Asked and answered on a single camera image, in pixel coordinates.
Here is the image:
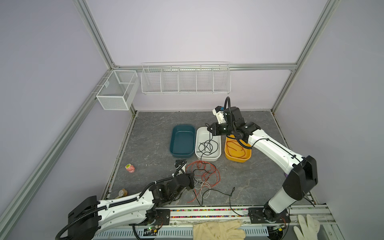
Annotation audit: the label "black cables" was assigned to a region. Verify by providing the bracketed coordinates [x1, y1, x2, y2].
[173, 158, 244, 217]

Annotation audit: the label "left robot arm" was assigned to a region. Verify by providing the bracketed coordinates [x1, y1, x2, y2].
[55, 173, 195, 240]

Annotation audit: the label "black cable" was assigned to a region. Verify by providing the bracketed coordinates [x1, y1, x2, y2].
[197, 131, 215, 157]

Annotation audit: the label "teal plastic bin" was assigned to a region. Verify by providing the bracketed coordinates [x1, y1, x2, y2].
[170, 124, 196, 159]

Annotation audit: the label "pink toy figure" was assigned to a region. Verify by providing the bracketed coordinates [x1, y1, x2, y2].
[125, 164, 135, 173]

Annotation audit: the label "cream work glove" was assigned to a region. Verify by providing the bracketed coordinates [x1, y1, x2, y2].
[193, 220, 246, 240]

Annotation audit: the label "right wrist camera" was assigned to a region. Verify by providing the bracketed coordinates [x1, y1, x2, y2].
[212, 106, 230, 125]

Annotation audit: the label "white glove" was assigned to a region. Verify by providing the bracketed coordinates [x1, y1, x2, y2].
[294, 215, 321, 240]

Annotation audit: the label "long white wire basket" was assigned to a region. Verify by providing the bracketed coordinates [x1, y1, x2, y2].
[141, 62, 232, 94]

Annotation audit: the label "white plastic bin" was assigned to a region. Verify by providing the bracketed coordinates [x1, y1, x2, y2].
[195, 127, 222, 162]

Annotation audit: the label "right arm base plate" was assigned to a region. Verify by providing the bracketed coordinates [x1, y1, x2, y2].
[248, 207, 291, 224]

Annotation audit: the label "thin white cable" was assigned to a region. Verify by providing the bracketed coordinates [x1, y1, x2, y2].
[191, 176, 212, 197]

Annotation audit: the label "yellow plastic bin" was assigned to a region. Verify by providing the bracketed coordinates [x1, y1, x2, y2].
[225, 135, 252, 163]

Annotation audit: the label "small beige toy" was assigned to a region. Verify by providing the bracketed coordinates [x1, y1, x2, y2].
[118, 189, 128, 198]

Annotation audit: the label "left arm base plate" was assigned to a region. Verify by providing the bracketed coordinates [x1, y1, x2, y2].
[139, 209, 171, 226]

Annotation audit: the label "small white mesh basket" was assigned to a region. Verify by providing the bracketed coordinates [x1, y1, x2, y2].
[96, 70, 140, 111]

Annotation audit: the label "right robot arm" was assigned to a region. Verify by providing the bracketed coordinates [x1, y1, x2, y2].
[207, 106, 318, 222]

